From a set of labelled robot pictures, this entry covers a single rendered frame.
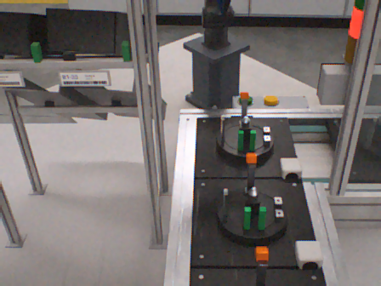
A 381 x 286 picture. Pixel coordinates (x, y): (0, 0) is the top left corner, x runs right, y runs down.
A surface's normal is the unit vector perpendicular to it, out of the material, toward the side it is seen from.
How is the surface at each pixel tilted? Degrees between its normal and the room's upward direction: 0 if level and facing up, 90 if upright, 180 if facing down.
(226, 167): 0
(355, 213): 90
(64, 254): 0
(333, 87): 90
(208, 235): 0
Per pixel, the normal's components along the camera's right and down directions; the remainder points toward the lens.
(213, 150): -0.03, -0.80
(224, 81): 0.63, 0.45
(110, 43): -0.19, 0.20
